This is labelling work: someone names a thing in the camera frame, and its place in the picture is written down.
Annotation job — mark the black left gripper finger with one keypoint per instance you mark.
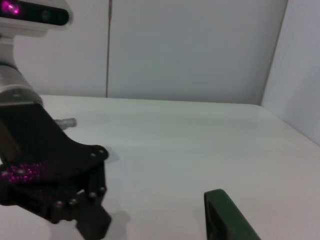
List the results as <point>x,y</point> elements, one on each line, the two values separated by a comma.
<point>92,220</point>

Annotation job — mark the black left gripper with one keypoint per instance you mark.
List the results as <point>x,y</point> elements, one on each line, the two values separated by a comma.
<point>45,150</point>

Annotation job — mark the green glasses case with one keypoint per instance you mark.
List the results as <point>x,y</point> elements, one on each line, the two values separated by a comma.
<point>225,215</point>

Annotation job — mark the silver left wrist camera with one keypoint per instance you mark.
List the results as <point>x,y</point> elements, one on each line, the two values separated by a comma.
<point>37,17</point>

